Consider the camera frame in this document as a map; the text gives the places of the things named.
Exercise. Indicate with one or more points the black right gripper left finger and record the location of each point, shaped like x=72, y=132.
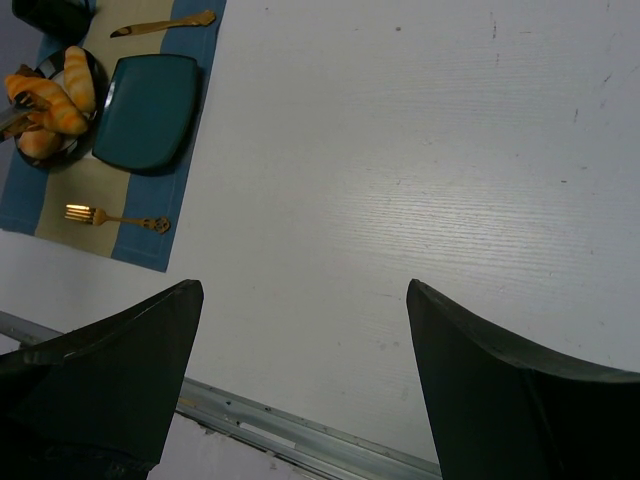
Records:
x=97, y=403

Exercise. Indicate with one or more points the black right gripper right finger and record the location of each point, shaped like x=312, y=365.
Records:
x=501, y=406

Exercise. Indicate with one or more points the stainless steel serving tongs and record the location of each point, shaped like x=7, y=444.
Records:
x=15, y=120

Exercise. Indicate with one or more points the small orange bread roll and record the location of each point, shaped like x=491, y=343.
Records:
x=39, y=144

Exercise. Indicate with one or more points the striped bread roll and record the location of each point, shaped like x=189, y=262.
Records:
x=78, y=80

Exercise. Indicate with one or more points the dark round bread plate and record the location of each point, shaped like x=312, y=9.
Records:
x=70, y=148

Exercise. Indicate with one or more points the gold fork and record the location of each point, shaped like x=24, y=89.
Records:
x=97, y=217

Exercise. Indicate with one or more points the blue and beige placemat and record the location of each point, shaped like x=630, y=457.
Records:
x=33, y=200

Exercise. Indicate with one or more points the teal square plate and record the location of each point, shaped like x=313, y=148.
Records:
x=147, y=111

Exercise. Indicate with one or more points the large striped croissant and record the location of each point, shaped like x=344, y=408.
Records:
x=62, y=116

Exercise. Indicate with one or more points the dark green mug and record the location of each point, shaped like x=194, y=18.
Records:
x=63, y=19

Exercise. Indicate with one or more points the gold butter knife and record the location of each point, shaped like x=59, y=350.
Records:
x=204, y=18

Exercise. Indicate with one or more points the aluminium table edge rail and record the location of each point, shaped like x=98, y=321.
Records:
x=323, y=451

